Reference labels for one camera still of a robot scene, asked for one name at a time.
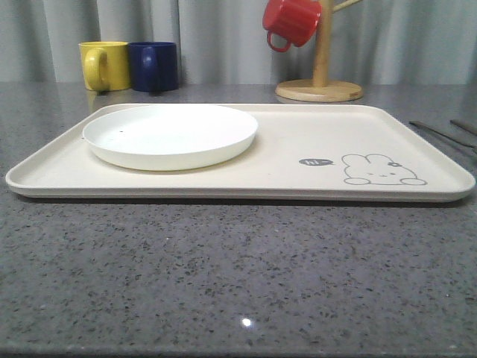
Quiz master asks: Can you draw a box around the grey curtain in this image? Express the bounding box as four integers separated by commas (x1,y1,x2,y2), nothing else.
1,1,476,85

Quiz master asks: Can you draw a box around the wooden mug tree stand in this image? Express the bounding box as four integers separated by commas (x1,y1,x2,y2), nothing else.
275,1,364,103

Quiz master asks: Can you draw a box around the cream rabbit serving tray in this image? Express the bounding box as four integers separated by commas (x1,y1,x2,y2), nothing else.
5,104,476,202

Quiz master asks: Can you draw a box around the white round plate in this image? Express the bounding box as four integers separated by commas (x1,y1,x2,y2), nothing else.
83,104,259,171

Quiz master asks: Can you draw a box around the yellow mug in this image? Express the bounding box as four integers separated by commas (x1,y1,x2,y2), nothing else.
79,41,131,92

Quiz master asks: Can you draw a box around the red mug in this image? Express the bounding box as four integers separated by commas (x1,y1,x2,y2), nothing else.
262,0,322,52

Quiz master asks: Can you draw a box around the silver fork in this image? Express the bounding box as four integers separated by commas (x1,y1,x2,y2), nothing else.
409,121,476,153

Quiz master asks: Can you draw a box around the dark blue mug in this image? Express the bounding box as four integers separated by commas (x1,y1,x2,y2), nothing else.
127,42,179,92

